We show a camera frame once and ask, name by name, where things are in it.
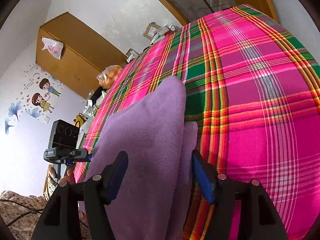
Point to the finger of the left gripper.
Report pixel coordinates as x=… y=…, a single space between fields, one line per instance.
x=78 y=159
x=81 y=152

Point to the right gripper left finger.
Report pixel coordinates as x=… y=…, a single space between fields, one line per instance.
x=99 y=191

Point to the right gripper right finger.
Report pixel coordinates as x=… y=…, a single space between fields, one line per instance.
x=218 y=191

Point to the purple fleece garment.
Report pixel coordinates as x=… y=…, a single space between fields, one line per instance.
x=153 y=199

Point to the person's left forearm sleeve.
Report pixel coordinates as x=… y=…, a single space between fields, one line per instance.
x=21 y=213

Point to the person's left hand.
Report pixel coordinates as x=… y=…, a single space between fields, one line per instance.
x=69 y=176

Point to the yellow bag on table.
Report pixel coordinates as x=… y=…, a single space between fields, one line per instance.
x=79 y=120

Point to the cluttered glass side table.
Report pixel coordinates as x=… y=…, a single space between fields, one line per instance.
x=92 y=105

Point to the bag of oranges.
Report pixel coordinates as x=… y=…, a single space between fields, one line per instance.
x=109 y=75

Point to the wooden wardrobe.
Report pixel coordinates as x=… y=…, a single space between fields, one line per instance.
x=85 y=53

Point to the plastic bag on wardrobe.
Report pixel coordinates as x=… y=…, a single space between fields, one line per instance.
x=54 y=47

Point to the pink plaid tablecloth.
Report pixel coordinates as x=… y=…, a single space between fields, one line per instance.
x=253 y=90

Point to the white cardboard box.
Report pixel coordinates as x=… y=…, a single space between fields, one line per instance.
x=130 y=55

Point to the brown cardboard parcel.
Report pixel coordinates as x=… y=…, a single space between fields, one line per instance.
x=150 y=31

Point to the cartoon wall sticker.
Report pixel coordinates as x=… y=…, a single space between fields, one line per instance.
x=37 y=94

